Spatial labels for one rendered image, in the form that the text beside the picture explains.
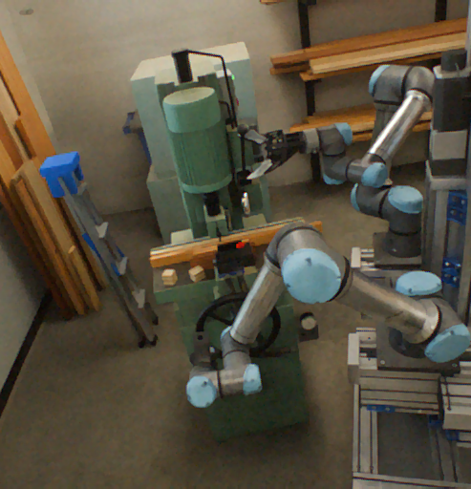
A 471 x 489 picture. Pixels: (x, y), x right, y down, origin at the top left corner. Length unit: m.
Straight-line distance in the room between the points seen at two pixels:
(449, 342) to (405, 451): 0.83
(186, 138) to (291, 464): 1.43
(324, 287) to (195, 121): 0.73
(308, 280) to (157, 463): 1.53
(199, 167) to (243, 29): 2.39
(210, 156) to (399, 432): 1.27
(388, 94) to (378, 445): 1.29
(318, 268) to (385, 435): 1.16
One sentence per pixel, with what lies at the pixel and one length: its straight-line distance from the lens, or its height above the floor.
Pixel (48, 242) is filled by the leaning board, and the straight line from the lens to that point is 3.01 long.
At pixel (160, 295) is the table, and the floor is 0.88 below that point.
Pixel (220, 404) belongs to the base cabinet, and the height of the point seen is 0.25.
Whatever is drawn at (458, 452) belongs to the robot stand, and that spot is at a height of 0.21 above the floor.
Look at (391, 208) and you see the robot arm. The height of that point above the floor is 1.00.
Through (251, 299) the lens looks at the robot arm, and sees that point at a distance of 1.26.
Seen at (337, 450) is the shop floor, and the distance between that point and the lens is 2.27.
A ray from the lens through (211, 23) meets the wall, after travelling 3.87.
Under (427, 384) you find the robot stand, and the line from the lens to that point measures 1.59.
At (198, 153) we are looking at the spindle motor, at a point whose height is 1.34.
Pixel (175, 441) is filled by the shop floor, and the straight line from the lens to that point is 2.41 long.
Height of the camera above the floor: 1.90
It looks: 33 degrees down
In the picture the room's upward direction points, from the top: 12 degrees counter-clockwise
